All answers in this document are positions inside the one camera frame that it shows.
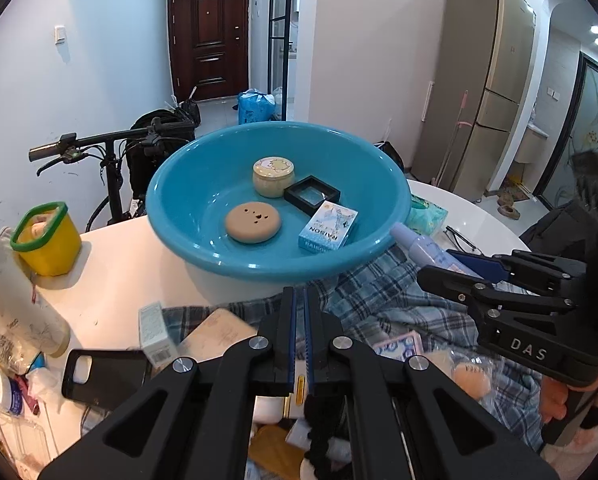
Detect blue Raison box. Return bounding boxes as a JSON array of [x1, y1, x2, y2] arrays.
[[298, 200, 357, 254]]

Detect black square box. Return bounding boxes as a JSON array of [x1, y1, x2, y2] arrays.
[[283, 176, 340, 217]]

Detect round cream jar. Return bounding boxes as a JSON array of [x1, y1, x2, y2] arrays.
[[252, 156, 295, 198]]

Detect right hand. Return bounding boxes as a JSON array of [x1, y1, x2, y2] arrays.
[[539, 376, 598, 422]]

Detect black eyeglasses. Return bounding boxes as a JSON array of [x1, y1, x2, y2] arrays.
[[443, 226, 484, 256]]

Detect white lotion bottle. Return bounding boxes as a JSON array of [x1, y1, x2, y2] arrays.
[[252, 394, 303, 425]]

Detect small barcode box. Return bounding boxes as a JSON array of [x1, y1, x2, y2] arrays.
[[138, 301, 180, 373]]

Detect black phone case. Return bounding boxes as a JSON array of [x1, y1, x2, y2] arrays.
[[61, 349, 153, 411]]

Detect green tissue pack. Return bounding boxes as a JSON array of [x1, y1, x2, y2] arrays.
[[405, 195, 448, 237]]

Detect beige flat compact case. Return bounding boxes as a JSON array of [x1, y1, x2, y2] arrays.
[[177, 309, 257, 363]]

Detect blue plaid shirt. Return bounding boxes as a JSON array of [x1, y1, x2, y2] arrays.
[[80, 242, 546, 480]]

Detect white blue jar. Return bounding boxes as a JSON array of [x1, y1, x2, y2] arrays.
[[0, 369, 23, 416]]

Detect beige refrigerator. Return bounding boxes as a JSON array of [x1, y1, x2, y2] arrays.
[[411, 0, 536, 202]]

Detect blue plastic basin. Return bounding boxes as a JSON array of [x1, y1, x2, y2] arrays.
[[146, 122, 411, 284]]

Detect white floral tumbler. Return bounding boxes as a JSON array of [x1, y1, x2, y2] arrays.
[[0, 228, 71, 358]]

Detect yellow tub green lid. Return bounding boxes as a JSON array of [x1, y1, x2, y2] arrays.
[[10, 202, 82, 278]]

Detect blue plastic bag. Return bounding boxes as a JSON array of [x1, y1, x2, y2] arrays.
[[237, 89, 276, 125]]

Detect dark wooden door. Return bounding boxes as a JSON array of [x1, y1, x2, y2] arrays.
[[168, 0, 249, 101]]

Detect black scooter handlebar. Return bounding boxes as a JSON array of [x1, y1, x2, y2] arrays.
[[28, 101, 201, 231]]

